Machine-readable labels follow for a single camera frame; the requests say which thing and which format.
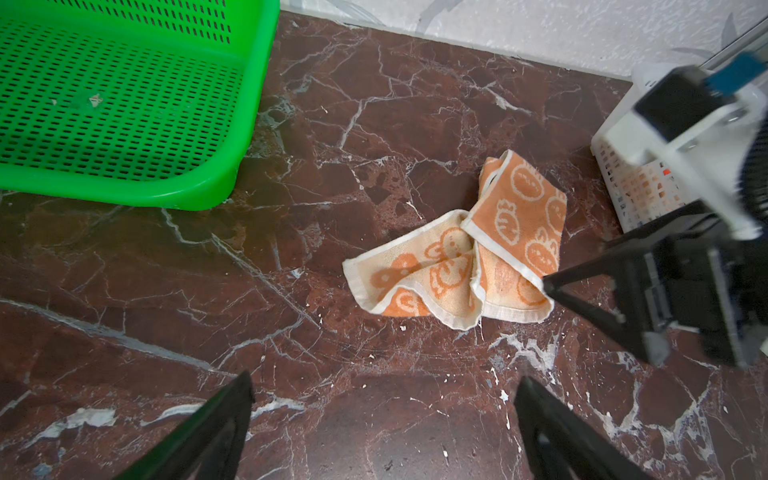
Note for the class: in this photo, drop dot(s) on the white plastic basket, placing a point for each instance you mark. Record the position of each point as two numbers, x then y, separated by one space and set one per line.
639 194

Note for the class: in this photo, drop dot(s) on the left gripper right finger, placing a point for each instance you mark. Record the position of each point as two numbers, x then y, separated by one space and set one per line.
559 445

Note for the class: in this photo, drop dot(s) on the orange patterned towel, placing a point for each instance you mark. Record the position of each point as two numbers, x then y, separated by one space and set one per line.
488 262

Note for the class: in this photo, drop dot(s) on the green plastic basket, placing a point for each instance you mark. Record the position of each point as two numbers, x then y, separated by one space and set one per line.
135 103

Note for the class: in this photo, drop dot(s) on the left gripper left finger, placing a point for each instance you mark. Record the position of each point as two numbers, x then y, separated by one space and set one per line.
208 445

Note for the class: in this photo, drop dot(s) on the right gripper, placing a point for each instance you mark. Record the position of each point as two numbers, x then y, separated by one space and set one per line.
681 270

